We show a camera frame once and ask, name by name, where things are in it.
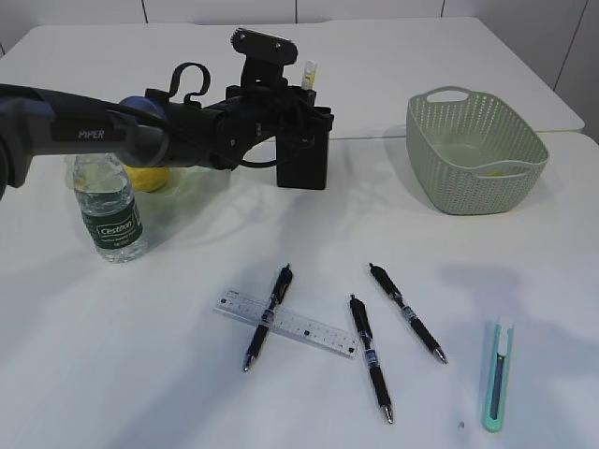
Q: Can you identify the black pen on ruler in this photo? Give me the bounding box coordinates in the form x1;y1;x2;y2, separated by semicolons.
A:
242;264;293;372

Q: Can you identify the black pen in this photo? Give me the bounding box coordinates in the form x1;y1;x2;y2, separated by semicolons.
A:
369;263;448;364
242;264;293;372
349;295;394;425

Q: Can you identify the green wavy glass plate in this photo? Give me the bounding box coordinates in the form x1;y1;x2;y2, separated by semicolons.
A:
64;154;229;196

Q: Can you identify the yellow pear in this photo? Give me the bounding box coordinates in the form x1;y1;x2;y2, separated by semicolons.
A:
124;166;171;193

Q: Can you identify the blue grey left robot arm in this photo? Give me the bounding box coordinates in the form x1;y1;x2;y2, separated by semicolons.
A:
1;62;334;189

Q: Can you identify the yellow utility knife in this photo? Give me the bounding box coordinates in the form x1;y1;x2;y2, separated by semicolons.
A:
300;60;317;91

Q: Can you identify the black square pen holder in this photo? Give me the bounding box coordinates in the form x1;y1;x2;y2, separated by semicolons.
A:
275;132;329;190

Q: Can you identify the clear water bottle green label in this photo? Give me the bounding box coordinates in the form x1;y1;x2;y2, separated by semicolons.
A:
72;153;147;263

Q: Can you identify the green woven plastic basket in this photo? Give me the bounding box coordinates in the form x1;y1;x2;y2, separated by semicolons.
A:
406;86;549;215

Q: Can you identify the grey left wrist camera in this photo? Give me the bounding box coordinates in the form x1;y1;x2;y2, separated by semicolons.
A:
230;28;298;65

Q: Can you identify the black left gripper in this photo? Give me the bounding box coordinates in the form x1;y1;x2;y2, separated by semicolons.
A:
205;55;335;165

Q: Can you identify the clear plastic ruler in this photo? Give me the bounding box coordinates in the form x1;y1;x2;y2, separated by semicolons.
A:
214;289;358;359

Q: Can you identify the teal utility knife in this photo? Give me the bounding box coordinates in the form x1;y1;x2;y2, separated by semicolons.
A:
481;317;514;433

